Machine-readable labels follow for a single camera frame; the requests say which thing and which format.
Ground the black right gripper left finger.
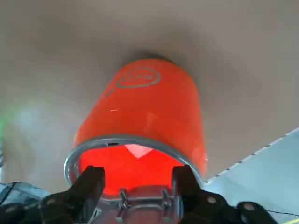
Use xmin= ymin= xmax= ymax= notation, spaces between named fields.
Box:
xmin=0 ymin=165 xmax=106 ymax=224

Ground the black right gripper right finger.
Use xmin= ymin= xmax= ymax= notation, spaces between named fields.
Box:
xmin=172 ymin=164 xmax=279 ymax=224

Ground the orange round bin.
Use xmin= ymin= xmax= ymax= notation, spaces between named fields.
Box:
xmin=63 ymin=58 xmax=209 ymax=224

